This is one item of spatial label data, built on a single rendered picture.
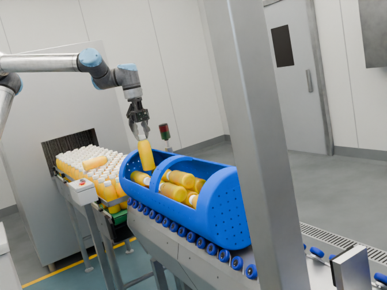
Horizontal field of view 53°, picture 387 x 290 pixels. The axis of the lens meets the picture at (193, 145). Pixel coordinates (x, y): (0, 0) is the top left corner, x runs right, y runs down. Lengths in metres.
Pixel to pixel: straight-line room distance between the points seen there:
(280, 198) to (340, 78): 4.58
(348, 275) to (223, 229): 0.46
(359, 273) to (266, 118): 0.62
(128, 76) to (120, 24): 4.80
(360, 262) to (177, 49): 6.20
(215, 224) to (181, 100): 5.73
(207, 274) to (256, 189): 0.93
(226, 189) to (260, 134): 0.76
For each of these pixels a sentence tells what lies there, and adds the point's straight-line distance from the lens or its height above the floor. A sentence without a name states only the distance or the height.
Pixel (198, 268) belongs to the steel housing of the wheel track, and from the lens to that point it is 1.53.
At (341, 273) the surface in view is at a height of 1.06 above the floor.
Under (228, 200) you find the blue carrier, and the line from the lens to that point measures 1.32.
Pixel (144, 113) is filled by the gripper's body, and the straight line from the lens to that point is 1.89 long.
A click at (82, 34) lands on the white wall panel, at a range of 6.45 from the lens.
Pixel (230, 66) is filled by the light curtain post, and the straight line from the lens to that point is 0.55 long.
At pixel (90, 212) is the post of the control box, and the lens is 2.28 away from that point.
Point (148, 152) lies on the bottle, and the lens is 1.95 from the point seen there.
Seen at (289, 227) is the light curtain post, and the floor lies 1.34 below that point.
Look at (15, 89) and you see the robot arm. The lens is 2.23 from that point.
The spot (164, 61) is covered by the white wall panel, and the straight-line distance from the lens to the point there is 6.86.
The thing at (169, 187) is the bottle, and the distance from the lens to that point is 1.65.
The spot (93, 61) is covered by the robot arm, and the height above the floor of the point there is 1.71.
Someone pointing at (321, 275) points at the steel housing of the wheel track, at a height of 0.93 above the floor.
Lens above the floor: 1.62
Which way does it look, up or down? 12 degrees down
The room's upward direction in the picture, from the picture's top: 12 degrees counter-clockwise
